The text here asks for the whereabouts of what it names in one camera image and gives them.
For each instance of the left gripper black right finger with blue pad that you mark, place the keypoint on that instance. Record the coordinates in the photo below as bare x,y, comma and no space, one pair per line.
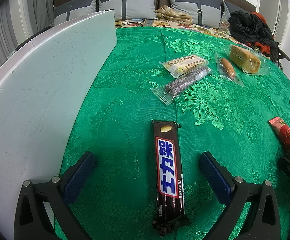
262,220

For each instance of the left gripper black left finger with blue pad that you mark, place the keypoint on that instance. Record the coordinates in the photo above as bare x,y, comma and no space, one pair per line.
31,218

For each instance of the black Snickers bar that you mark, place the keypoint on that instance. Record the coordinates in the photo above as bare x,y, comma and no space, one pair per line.
170,193

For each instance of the sausage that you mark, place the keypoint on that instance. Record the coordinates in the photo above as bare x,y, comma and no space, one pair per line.
226,70

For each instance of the dark biscuit clear wrapper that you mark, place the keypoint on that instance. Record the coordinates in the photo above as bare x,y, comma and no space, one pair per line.
169,92

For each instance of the green patterned tablecloth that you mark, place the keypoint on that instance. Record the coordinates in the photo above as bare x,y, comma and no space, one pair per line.
228,120

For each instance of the white cardboard box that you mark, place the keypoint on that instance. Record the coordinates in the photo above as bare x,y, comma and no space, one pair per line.
42,87

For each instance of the yellow cake in wrapper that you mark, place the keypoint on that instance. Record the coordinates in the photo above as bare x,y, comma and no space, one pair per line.
250,62

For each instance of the black and red clothes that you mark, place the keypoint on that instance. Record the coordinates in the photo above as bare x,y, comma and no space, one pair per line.
252,30

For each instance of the beige cracker pack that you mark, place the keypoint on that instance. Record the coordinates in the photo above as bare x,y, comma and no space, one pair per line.
182,65

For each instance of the right grey cushion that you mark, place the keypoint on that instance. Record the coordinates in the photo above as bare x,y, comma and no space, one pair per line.
203,12

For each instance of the grey cushion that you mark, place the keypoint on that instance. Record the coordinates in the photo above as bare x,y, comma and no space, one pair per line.
73,9
203,12
129,9

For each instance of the beige folded cloth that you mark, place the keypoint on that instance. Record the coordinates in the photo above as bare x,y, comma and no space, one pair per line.
167,13

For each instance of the grey curtain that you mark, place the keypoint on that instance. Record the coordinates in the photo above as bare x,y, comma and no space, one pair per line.
20,20

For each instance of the floral sofa cover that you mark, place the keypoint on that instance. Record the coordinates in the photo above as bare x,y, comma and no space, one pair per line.
193,27

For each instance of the left grey cushion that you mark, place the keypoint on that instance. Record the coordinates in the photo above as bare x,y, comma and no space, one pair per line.
73,9

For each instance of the middle grey cushion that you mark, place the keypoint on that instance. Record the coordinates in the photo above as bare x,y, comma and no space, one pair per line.
129,9

